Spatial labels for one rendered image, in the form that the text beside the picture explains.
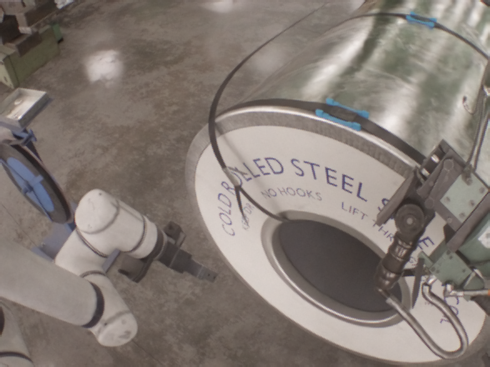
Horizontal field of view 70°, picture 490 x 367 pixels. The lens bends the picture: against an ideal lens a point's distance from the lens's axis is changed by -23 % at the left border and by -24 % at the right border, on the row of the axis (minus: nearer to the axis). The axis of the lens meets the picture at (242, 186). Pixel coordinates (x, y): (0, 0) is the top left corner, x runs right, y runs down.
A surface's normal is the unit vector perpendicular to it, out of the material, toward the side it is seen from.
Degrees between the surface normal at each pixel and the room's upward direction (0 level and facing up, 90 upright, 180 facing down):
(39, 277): 75
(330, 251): 33
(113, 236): 90
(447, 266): 58
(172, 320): 0
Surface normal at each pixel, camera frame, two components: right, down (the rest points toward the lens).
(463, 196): -0.37, 0.26
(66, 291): 0.91, -0.13
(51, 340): -0.13, -0.67
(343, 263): 0.10, -0.54
